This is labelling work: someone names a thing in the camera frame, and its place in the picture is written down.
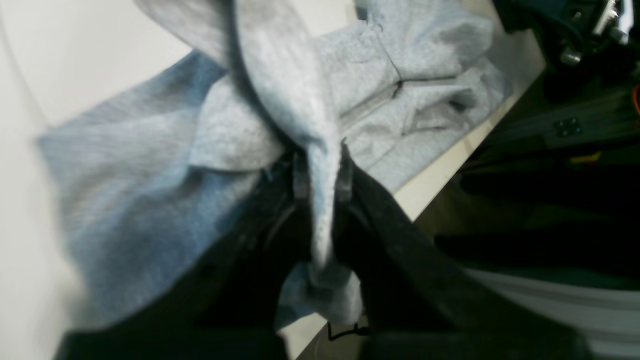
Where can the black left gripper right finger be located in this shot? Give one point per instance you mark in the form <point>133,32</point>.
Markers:
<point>420,305</point>

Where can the grey t-shirt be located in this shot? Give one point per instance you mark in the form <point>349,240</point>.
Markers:
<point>150,178</point>

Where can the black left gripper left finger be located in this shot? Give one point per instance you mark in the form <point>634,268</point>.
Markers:
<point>224,307</point>

